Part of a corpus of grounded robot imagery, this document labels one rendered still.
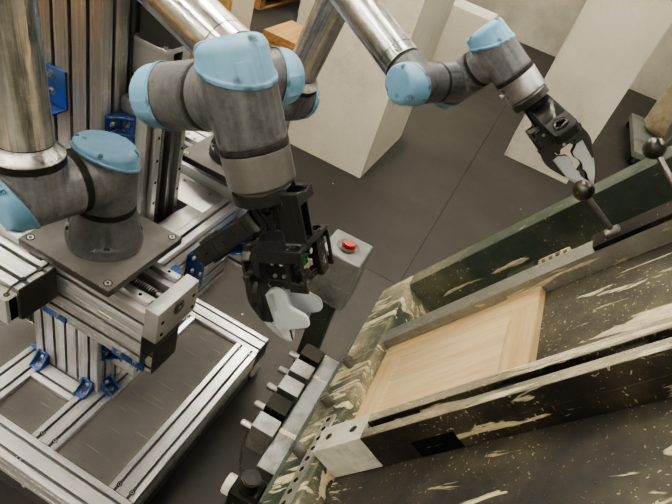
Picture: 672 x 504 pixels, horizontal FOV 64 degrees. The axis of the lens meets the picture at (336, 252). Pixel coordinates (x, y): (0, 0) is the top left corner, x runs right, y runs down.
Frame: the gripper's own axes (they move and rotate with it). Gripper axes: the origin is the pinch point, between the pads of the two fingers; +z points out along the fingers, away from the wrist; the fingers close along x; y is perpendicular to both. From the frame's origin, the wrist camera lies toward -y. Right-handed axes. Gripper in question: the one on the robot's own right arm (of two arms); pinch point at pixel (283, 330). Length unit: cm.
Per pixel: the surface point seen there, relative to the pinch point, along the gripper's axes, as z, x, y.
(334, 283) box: 38, 67, -30
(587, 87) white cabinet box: 72, 423, 21
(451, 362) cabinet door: 31.9, 35.2, 11.2
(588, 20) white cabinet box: 23, 423, 19
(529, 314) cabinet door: 23, 42, 25
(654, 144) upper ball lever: -5, 57, 43
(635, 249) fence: 13, 51, 42
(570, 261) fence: 16, 51, 31
